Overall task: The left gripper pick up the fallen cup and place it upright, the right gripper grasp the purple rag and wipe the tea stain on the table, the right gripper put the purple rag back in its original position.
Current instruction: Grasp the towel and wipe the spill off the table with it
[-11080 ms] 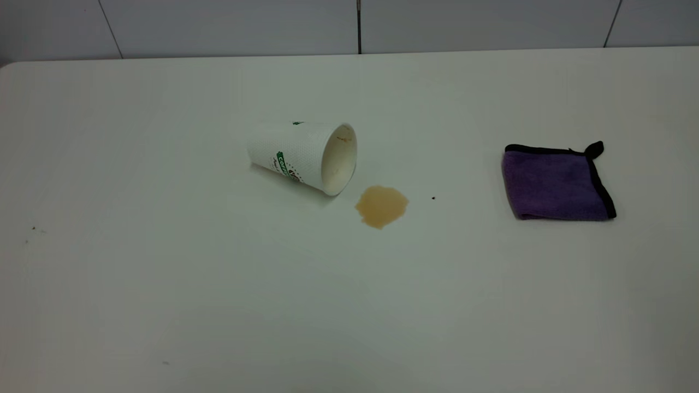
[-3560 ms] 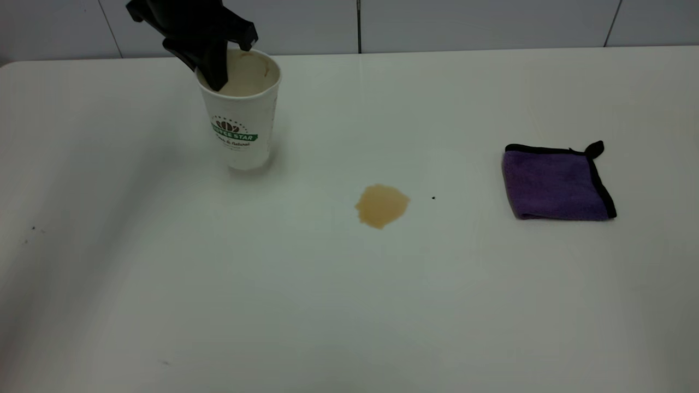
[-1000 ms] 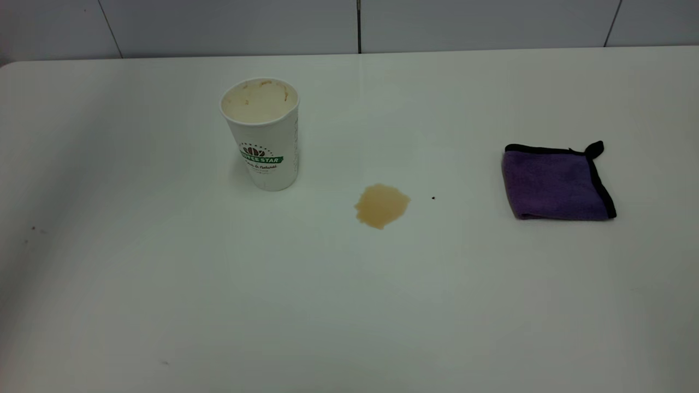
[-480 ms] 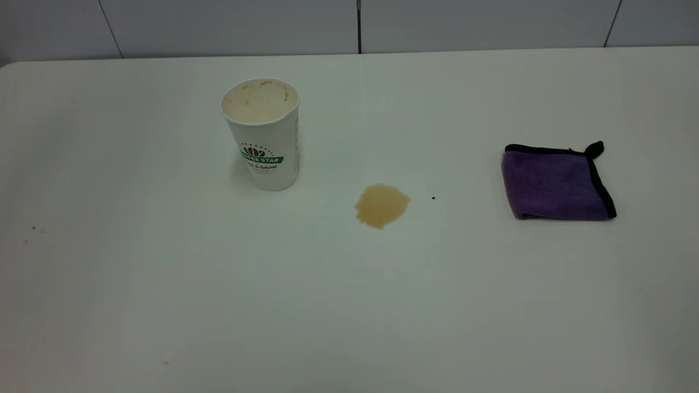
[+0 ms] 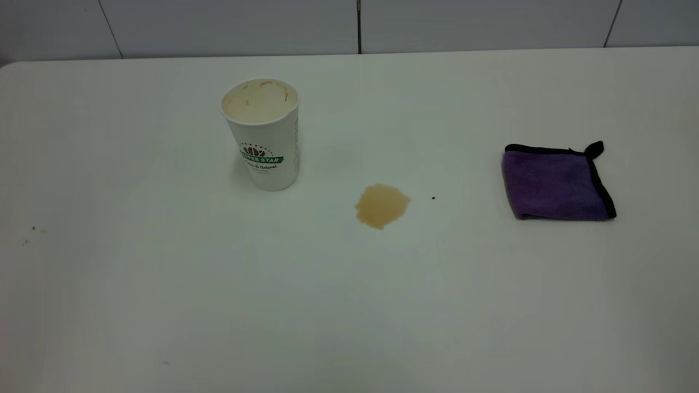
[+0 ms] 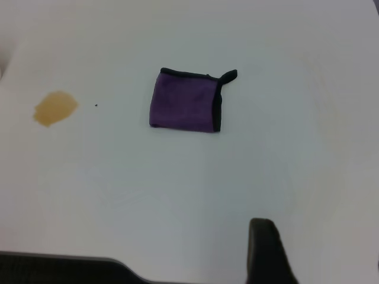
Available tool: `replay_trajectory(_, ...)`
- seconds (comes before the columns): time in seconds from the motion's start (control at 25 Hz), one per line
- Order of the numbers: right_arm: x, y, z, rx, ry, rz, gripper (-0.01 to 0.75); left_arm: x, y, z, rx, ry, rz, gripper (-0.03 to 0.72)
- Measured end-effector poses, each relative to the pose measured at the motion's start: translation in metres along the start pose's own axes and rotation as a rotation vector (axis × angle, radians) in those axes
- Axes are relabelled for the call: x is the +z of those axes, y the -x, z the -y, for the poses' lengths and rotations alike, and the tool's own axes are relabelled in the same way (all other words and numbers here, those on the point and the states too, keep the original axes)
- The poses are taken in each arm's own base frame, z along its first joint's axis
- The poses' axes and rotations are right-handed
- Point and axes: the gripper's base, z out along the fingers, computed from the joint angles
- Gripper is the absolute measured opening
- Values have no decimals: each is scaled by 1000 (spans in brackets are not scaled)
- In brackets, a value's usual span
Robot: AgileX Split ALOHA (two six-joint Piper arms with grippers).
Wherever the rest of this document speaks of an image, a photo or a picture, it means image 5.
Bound brown coffee spill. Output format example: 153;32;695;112
354;183;411;230

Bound purple cloth with black trim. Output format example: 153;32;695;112
502;141;618;222

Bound white paper coffee cup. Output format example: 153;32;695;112
220;78;301;192

